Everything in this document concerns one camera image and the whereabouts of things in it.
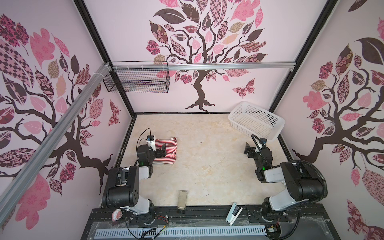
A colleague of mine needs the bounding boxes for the red white striped tank top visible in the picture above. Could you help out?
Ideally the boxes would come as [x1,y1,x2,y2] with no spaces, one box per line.
[154,137,178,164]

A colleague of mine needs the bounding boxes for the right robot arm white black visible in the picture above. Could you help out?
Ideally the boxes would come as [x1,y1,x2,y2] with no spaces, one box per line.
[244,143,328,222]

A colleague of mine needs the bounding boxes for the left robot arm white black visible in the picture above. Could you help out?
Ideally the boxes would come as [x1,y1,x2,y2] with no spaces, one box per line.
[102,144,167,221]

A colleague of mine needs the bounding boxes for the white plastic laundry basket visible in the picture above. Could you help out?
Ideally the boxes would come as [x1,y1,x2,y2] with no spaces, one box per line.
[228,102,286,141]

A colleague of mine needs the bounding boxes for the small tan rectangular device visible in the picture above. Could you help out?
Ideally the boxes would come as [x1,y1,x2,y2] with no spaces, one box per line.
[177,190,188,214]

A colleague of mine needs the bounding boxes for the white green handheld device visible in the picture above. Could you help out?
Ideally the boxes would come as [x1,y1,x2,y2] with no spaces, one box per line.
[226,203,243,226]

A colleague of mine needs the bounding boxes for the small pink round object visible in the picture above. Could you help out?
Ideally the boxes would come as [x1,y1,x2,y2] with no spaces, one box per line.
[112,209,123,222]

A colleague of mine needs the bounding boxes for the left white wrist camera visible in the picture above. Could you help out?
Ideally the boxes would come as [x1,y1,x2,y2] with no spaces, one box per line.
[147,135,156,151]

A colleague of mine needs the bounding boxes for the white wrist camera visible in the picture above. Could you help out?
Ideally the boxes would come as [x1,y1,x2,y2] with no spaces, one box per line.
[259,138,267,149]
[147,135,156,151]

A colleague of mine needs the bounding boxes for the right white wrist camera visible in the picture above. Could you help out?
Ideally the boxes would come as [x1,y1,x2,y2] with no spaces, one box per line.
[259,138,267,149]

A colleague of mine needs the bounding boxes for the black corrugated cable conduit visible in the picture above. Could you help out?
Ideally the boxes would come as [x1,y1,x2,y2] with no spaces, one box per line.
[280,158,328,205]

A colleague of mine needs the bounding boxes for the black wire mesh basket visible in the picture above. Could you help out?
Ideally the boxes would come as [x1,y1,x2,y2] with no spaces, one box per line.
[103,60,171,94]

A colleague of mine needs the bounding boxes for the white slotted cable duct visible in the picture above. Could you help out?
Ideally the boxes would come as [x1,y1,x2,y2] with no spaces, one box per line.
[94,226,267,240]

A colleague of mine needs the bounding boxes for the silver aluminium rail back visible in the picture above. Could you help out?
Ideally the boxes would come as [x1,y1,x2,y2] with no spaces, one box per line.
[113,62,296,71]

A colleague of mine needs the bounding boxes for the silver aluminium rail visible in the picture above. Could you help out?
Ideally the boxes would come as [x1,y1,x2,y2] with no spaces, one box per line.
[1,63,111,224]
[113,62,296,71]

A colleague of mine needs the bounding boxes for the silver aluminium rail left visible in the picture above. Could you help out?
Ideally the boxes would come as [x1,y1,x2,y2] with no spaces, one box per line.
[1,63,111,224]

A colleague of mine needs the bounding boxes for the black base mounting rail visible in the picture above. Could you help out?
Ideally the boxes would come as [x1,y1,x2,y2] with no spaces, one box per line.
[89,204,329,227]

